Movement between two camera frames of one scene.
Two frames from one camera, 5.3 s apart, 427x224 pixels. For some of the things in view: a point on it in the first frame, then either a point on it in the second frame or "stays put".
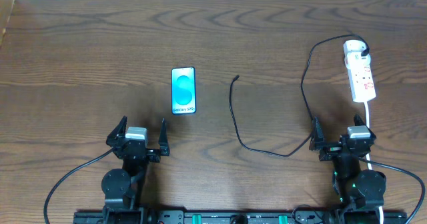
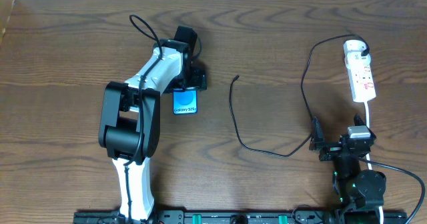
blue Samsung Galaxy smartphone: [183, 93] stays put
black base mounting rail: [182, 217] stays put
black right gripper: [342, 145] stays put
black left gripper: [137, 149] to [194, 82]
